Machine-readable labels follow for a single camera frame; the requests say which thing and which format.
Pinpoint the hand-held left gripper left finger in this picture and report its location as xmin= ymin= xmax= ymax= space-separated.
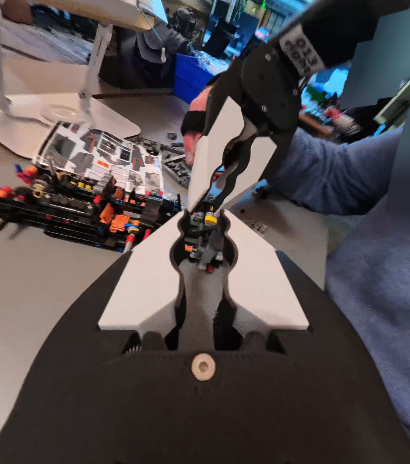
xmin=97 ymin=211 xmax=189 ymax=340

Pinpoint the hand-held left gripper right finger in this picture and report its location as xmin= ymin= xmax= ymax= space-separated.
xmin=214 ymin=209 xmax=311 ymax=349

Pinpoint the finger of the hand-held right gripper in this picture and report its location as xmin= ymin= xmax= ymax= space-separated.
xmin=219 ymin=135 xmax=279 ymax=212
xmin=187 ymin=96 xmax=249 ymax=213

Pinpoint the grey and black lego subassembly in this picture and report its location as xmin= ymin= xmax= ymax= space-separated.
xmin=184 ymin=208 xmax=228 ymax=273

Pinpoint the black and orange lego chassis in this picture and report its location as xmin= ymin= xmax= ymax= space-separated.
xmin=0 ymin=163 xmax=187 ymax=253

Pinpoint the person's right forearm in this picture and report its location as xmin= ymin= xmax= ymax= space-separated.
xmin=270 ymin=127 xmax=405 ymax=215

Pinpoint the pile of dark grey lego pieces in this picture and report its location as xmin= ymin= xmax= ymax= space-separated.
xmin=125 ymin=132 xmax=193 ymax=189

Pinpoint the lego sticker sheet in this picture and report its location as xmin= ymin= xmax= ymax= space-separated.
xmin=32 ymin=121 xmax=165 ymax=199

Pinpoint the person's right hand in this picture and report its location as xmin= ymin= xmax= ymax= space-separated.
xmin=184 ymin=87 xmax=213 ymax=166

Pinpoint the blue plastic bin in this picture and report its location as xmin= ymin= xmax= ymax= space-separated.
xmin=174 ymin=54 xmax=224 ymax=106

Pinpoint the dark cloth bag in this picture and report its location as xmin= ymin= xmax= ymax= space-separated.
xmin=100 ymin=7 xmax=205 ymax=89

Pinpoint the white monitor stand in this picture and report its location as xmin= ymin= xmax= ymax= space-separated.
xmin=0 ymin=0 xmax=142 ymax=159

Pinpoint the thin green cable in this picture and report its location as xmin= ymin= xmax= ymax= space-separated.
xmin=136 ymin=0 xmax=167 ymax=64

